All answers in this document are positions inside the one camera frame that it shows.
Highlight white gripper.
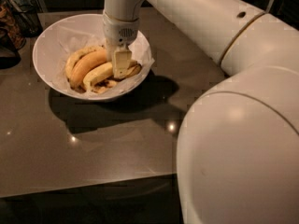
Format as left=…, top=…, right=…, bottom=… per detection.
left=103, top=12, right=139, bottom=79

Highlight yellow banana front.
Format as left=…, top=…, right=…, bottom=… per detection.
left=82, top=59, right=138, bottom=91

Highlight yellow banana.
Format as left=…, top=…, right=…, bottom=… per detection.
left=64, top=46, right=103, bottom=79
left=82, top=59, right=138, bottom=91

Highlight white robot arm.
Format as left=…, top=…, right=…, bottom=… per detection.
left=104, top=0, right=299, bottom=224

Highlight small spotted banana right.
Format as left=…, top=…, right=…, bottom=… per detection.
left=125, top=64, right=142, bottom=78

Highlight orange-brown banana middle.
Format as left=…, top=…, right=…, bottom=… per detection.
left=69, top=49, right=107, bottom=90

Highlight spotted banana bottom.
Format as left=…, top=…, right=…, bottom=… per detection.
left=92, top=79, right=118, bottom=93

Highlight yellow banana back left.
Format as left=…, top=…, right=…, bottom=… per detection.
left=64, top=46, right=103, bottom=79

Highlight white paper bowl liner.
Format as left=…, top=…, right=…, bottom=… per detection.
left=50, top=17, right=154, bottom=101

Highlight white bowl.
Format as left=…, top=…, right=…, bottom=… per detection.
left=32, top=13, right=153, bottom=103

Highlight brown patterned container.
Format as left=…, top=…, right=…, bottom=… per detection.
left=0, top=0, right=26, bottom=49

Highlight black wire basket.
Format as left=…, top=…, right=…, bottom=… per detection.
left=7, top=0, right=43, bottom=37

